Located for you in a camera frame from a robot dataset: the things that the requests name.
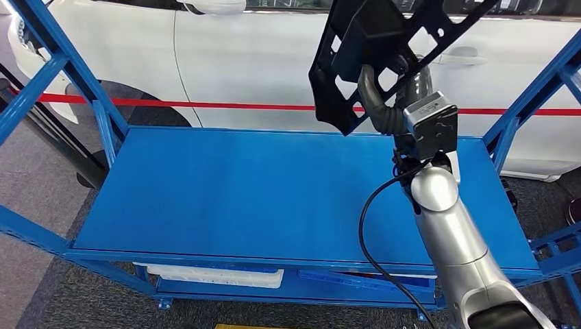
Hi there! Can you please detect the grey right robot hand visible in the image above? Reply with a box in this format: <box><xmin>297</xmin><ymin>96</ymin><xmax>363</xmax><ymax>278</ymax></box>
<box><xmin>357</xmin><ymin>53</ymin><xmax>434</xmax><ymax>118</ymax></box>

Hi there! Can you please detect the black plastic plate frame part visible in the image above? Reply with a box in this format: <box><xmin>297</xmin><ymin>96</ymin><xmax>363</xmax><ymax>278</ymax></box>
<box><xmin>308</xmin><ymin>0</ymin><xmax>500</xmax><ymax>137</ymax></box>

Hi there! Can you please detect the large blue metal shelf rack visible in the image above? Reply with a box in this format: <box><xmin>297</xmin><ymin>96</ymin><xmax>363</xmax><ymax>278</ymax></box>
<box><xmin>0</xmin><ymin>0</ymin><xmax>581</xmax><ymax>321</ymax></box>

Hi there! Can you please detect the red barrier belt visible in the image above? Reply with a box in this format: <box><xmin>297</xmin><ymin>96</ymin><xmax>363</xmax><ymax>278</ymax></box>
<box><xmin>6</xmin><ymin>88</ymin><xmax>581</xmax><ymax>117</ymax></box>

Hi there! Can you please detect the white car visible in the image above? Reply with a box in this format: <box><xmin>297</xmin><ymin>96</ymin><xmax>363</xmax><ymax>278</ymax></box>
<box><xmin>6</xmin><ymin>0</ymin><xmax>581</xmax><ymax>184</ymax></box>

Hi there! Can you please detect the round black stanchion base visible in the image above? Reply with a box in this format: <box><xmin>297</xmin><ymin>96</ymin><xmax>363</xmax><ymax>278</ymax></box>
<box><xmin>565</xmin><ymin>197</ymin><xmax>581</xmax><ymax>227</ymax></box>

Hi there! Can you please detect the white plastic crate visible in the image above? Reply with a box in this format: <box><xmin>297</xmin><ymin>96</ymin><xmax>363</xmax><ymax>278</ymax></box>
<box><xmin>134</xmin><ymin>262</ymin><xmax>285</xmax><ymax>290</ymax></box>

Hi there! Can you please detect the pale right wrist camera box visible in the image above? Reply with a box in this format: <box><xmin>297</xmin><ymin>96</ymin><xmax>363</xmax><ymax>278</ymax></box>
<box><xmin>403</xmin><ymin>90</ymin><xmax>459</xmax><ymax>160</ymax></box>

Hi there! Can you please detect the white car door handle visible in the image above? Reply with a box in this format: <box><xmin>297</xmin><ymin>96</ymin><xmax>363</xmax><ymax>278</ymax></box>
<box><xmin>435</xmin><ymin>45</ymin><xmax>489</xmax><ymax>66</ymax></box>

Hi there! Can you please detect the black cable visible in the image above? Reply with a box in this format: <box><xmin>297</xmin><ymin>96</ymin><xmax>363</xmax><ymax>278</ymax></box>
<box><xmin>358</xmin><ymin>161</ymin><xmax>438</xmax><ymax>329</ymax></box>

